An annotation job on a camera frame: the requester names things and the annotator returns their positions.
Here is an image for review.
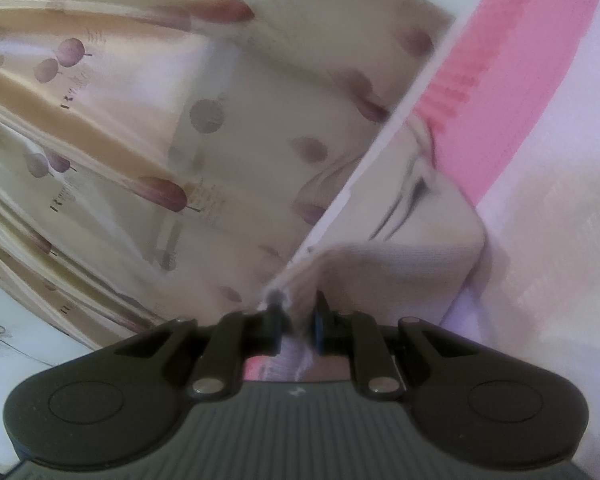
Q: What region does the cream curtain with purple print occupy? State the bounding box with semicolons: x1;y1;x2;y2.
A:
0;0;456;351

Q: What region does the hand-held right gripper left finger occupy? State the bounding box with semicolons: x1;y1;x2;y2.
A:
111;304;287;402

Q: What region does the pink striped bed sheet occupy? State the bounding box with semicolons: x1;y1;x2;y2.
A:
245;0;600;386

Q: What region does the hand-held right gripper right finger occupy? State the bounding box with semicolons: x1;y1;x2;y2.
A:
312;291;481;401

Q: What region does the light beige knit sweater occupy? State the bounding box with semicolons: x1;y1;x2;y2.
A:
254;110;487;383

